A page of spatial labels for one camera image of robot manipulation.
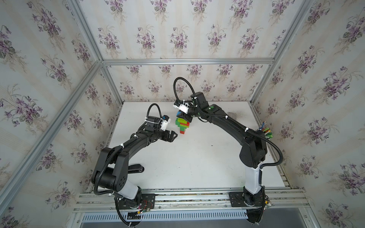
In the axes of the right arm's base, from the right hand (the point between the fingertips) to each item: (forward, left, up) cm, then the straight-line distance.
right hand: (182, 111), depth 85 cm
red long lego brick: (-3, -4, -9) cm, 10 cm away
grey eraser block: (+15, -40, -21) cm, 47 cm away
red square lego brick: (-1, 0, -21) cm, 21 cm away
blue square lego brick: (-2, +2, +1) cm, 3 cm away
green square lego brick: (-2, +3, -10) cm, 10 cm away
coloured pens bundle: (-7, -54, -11) cm, 55 cm away
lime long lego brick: (-2, -2, -12) cm, 12 cm away
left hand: (-8, +7, -13) cm, 17 cm away
